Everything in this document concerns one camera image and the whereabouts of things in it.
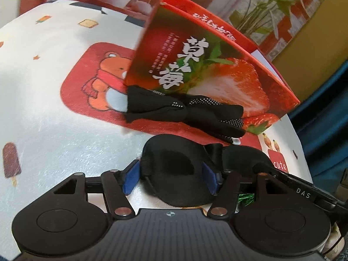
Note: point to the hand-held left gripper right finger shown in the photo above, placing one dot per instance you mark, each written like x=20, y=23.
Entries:
x=210, y=179

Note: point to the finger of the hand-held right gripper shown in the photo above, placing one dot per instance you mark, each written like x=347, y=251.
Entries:
x=272, y=170

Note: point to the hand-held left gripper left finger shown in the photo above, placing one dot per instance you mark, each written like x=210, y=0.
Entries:
x=131, y=178

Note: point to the black eye mask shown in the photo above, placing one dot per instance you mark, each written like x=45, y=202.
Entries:
x=174, y=165

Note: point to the red strawberry print cardboard box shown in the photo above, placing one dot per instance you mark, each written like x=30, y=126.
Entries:
x=231, y=87

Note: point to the green foil wrapper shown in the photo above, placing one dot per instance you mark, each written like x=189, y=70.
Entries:
x=246, y=199

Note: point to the teal curtain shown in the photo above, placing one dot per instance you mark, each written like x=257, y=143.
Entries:
x=326, y=119

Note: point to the black dotted glove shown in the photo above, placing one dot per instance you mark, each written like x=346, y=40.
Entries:
x=163, y=108

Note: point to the cartoon print tablecloth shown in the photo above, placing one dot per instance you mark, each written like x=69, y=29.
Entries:
x=54, y=100

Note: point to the wooden panel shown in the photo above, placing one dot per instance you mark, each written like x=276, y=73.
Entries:
x=320, y=32

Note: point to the printed room scene wall poster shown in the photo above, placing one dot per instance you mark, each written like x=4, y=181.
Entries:
x=272, y=5

